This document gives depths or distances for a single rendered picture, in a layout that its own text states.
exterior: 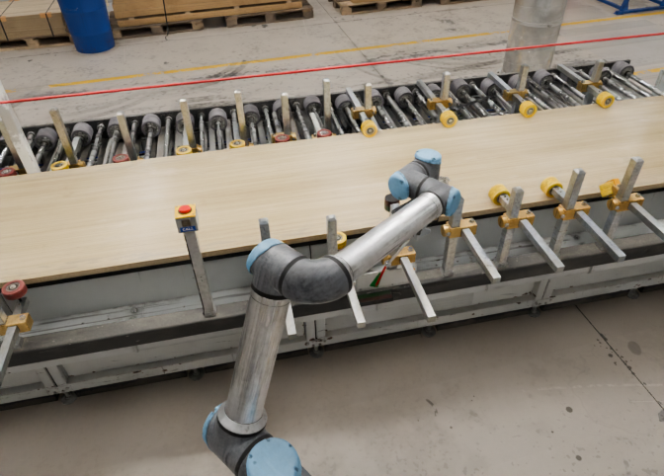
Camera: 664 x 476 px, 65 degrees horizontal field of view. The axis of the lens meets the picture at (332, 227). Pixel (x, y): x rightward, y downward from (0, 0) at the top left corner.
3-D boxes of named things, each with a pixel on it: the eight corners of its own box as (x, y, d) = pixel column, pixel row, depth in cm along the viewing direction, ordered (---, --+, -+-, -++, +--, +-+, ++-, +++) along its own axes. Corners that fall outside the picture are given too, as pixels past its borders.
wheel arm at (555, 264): (563, 272, 192) (566, 265, 190) (554, 274, 191) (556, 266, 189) (502, 195, 230) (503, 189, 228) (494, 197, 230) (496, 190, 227)
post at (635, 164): (607, 250, 236) (645, 159, 206) (600, 251, 235) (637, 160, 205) (603, 245, 239) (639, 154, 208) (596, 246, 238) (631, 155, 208)
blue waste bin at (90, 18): (120, 52, 635) (102, -11, 590) (69, 57, 625) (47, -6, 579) (122, 37, 680) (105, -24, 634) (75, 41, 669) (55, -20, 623)
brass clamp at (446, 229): (476, 235, 211) (478, 225, 208) (445, 240, 209) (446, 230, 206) (469, 226, 215) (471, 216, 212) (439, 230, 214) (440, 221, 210)
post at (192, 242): (216, 315, 210) (195, 229, 181) (204, 317, 209) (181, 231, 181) (215, 307, 213) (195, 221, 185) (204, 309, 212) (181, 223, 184)
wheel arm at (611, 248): (623, 261, 196) (627, 254, 193) (616, 263, 195) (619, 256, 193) (553, 188, 234) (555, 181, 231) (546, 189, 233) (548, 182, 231)
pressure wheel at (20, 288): (9, 308, 202) (-4, 287, 195) (28, 295, 207) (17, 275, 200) (19, 317, 199) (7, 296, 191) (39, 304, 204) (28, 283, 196)
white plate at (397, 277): (415, 282, 221) (417, 266, 215) (356, 292, 218) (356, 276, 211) (414, 281, 222) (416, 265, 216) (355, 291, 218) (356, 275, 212)
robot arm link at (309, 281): (314, 295, 120) (467, 182, 160) (278, 271, 127) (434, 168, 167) (315, 330, 127) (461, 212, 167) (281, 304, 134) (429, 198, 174)
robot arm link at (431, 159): (407, 153, 174) (425, 142, 180) (405, 185, 182) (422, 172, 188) (431, 163, 169) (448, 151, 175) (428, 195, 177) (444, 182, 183)
